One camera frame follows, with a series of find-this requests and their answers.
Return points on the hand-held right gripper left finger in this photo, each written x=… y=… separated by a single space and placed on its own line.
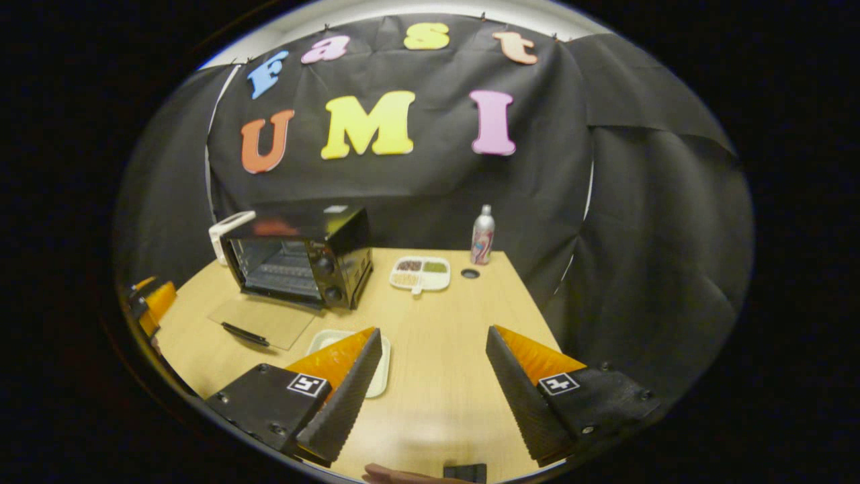
x=346 y=403

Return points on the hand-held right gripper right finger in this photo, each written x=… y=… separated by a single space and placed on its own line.
x=521 y=403

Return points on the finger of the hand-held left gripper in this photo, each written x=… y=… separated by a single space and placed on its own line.
x=158 y=306

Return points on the white food tray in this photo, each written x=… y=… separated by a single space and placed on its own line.
x=380 y=373

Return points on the black electric oven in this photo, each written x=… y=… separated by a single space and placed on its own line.
x=336 y=232

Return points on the white toaster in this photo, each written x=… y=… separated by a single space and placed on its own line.
x=228 y=222

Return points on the white divided dish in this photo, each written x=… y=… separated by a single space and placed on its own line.
x=420 y=275

